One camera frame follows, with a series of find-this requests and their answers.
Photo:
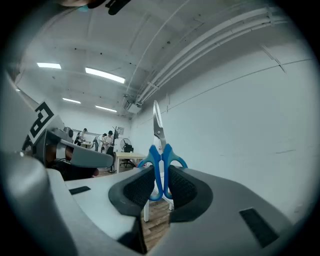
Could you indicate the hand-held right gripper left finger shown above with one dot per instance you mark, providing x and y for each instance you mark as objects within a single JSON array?
[{"x": 100, "y": 200}]

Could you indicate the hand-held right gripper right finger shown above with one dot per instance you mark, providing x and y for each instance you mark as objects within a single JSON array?
[{"x": 220, "y": 212}]

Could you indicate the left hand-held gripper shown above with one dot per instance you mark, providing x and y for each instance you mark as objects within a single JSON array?
[{"x": 40, "y": 122}]

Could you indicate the white square plastic block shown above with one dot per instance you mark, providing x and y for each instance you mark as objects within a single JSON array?
[{"x": 133, "y": 108}]

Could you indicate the black coat rack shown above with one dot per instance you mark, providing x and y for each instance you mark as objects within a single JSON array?
[{"x": 115, "y": 135}]

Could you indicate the black office chair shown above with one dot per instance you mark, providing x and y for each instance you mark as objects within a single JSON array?
[{"x": 128, "y": 150}]

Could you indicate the wooden table white legs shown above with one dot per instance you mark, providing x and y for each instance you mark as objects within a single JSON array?
[{"x": 130, "y": 155}]

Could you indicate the ceiling light panel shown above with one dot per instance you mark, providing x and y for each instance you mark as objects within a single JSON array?
[
  {"x": 49, "y": 65},
  {"x": 106, "y": 108},
  {"x": 105, "y": 75},
  {"x": 71, "y": 100}
]

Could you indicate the white ceiling pipe bundle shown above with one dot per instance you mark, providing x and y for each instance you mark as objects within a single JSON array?
[{"x": 200, "y": 47}]

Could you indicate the black pedestal fan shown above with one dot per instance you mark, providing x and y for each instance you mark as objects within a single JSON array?
[{"x": 125, "y": 143}]

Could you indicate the framed wall picture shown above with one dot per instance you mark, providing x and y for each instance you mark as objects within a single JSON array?
[{"x": 120, "y": 130}]

